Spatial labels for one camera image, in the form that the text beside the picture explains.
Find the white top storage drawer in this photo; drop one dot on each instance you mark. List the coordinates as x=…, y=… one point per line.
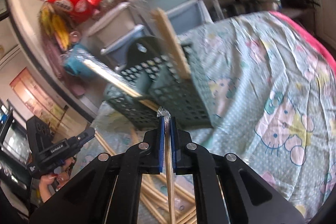
x=116, y=23

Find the white kitchen cabinet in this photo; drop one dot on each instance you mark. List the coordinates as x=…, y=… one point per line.
x=325, y=20

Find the bamboo chopsticks pair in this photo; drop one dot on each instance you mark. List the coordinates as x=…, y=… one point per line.
x=117, y=80
x=171, y=44

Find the blue lower left drawer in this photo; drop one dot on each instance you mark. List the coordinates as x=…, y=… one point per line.
x=117, y=51

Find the pink blanket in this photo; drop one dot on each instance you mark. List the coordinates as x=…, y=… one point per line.
x=309, y=39

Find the floral light blue tablecloth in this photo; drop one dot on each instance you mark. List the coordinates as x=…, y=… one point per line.
x=274, y=97

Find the teal hanging bag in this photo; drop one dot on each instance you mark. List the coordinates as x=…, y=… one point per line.
x=73, y=66

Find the dark green perforated utensil holder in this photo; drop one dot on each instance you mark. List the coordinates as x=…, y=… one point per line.
x=151, y=72

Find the blue drawer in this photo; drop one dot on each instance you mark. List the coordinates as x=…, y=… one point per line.
x=117, y=51
x=188, y=15

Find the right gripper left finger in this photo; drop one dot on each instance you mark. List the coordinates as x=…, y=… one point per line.
x=152, y=158

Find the black frying pan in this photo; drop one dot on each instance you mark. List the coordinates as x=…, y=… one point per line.
x=300, y=4

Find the bamboo chopsticks on table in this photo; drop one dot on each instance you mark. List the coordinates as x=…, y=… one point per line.
x=154, y=212
x=155, y=188

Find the person's left hand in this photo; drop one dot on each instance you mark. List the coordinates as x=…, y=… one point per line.
x=61, y=179

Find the blue lower right drawer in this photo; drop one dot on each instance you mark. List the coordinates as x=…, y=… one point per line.
x=188, y=15

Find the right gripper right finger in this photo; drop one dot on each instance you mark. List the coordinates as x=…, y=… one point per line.
x=182, y=163

